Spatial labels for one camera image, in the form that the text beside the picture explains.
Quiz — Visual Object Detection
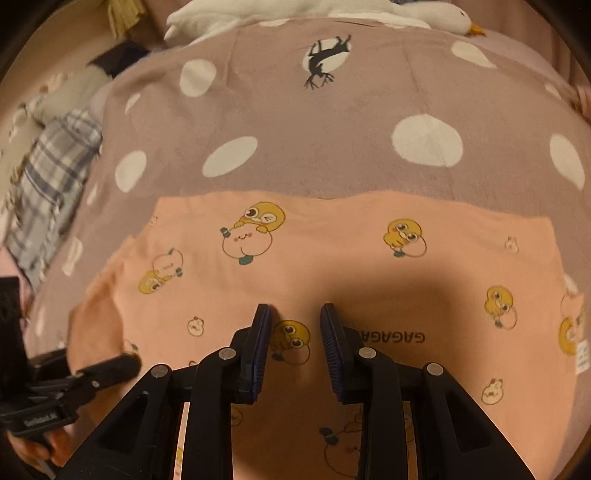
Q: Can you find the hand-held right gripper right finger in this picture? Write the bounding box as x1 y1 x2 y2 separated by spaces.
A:
320 302 536 480

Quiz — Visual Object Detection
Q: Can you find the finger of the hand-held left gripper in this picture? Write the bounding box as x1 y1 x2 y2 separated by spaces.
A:
74 353 142 393

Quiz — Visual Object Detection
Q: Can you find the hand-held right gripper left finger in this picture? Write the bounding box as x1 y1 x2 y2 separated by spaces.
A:
69 302 273 480

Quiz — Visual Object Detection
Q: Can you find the pink cartoon print shirt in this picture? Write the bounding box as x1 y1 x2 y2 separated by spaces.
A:
69 194 589 480

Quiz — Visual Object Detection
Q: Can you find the person's left hand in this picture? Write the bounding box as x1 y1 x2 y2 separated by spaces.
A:
7 429 72 472

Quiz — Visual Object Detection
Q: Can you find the blue plaid quilt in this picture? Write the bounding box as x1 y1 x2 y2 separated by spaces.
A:
2 108 103 291

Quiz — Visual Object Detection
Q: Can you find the mauve polka dot blanket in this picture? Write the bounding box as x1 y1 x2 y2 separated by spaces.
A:
23 16 591 370

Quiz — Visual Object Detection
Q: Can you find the grey and black long pillow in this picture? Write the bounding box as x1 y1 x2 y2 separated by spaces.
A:
41 39 151 125

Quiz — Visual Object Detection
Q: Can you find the white goose plush toy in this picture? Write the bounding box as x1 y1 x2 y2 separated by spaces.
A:
164 0 486 47

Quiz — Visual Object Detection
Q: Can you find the yellow tassel fringe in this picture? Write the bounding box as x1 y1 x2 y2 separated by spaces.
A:
104 0 148 40

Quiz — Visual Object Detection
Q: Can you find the pink curtain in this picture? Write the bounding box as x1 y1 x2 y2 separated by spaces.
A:
480 0 583 79

